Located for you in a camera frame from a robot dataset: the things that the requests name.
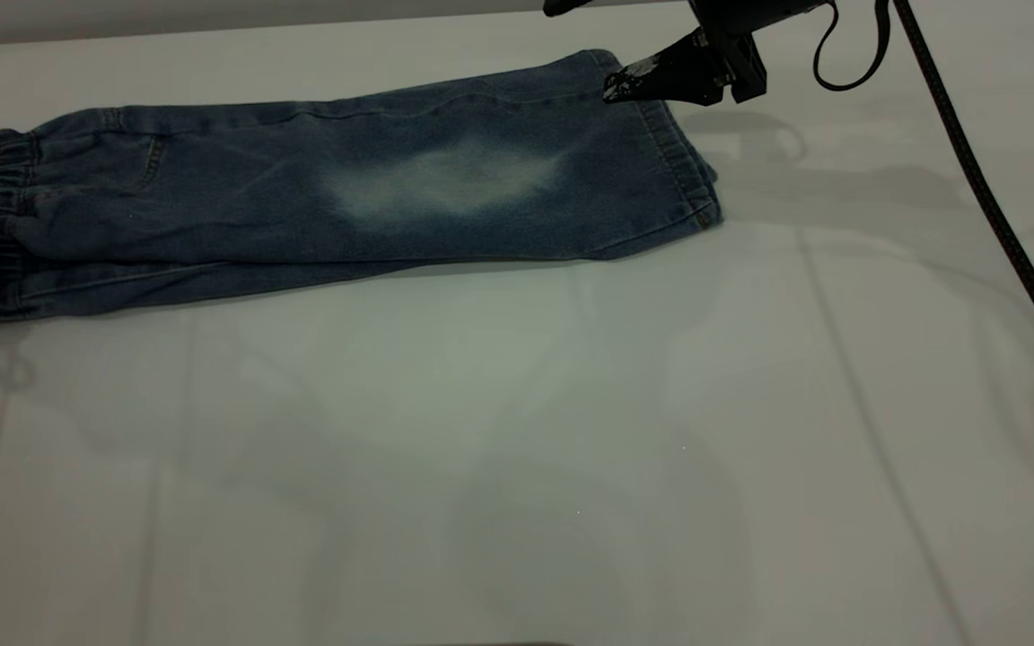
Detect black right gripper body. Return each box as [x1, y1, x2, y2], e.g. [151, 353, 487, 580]
[686, 0, 832, 103]

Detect thin black right camera cable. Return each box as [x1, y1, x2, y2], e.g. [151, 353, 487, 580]
[811, 0, 893, 92]

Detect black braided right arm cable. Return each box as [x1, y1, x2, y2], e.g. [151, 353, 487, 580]
[892, 0, 1034, 406]

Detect blue denim children's jeans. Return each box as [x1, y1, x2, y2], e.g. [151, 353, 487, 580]
[0, 48, 724, 327]

